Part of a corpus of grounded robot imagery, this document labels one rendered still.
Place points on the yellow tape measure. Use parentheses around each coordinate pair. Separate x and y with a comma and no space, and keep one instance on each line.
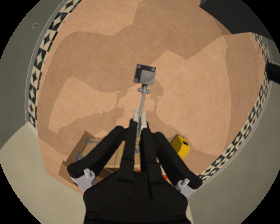
(181,146)

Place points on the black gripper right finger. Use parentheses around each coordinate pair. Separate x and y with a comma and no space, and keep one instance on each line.
(184,180)

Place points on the grey post with hook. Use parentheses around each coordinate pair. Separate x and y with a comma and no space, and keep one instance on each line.
(147,78)

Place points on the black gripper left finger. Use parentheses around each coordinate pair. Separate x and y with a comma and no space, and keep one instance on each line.
(84,171)

